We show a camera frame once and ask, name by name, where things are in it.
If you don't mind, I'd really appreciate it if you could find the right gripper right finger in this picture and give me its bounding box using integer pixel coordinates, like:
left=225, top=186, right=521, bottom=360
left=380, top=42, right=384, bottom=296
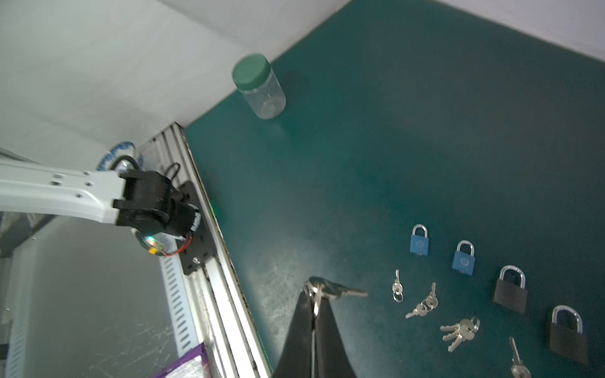
left=314, top=299, right=356, bottom=378

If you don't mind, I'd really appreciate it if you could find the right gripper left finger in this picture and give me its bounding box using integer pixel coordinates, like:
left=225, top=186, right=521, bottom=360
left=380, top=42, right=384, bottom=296
left=273, top=291, right=314, bottom=378

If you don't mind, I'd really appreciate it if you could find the silver key bunch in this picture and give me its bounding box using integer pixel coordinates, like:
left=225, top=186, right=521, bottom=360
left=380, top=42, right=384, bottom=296
left=509, top=336, right=532, bottom=378
left=405, top=283, right=439, bottom=319
left=440, top=317, right=481, bottom=353

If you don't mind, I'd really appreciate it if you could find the small blue padlock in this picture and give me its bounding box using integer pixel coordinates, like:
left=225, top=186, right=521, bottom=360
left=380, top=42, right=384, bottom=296
left=410, top=224, right=429, bottom=256

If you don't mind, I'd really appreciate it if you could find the blue padlock with keys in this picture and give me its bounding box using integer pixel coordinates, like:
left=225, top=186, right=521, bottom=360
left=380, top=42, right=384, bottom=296
left=452, top=240, right=476, bottom=276

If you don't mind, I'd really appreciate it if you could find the black padlock with keys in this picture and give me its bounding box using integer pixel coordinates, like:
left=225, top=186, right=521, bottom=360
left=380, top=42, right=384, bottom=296
left=493, top=265, right=528, bottom=315

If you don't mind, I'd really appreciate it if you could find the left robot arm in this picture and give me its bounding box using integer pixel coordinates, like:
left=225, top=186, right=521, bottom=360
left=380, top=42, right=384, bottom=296
left=1, top=158, right=201, bottom=237

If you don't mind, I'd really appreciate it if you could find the green table mat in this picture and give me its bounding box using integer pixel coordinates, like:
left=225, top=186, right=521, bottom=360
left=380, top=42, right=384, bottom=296
left=186, top=1, right=604, bottom=377

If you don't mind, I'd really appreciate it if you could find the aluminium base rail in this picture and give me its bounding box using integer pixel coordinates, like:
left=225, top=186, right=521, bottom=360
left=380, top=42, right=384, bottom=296
left=140, top=123, right=272, bottom=377

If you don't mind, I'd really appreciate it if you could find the white cable duct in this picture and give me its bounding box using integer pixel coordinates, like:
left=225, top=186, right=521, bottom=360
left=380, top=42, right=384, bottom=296
left=160, top=257, right=200, bottom=358

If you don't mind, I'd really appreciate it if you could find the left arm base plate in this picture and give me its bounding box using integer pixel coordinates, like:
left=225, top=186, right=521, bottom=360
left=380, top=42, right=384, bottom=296
left=176, top=180, right=219, bottom=276

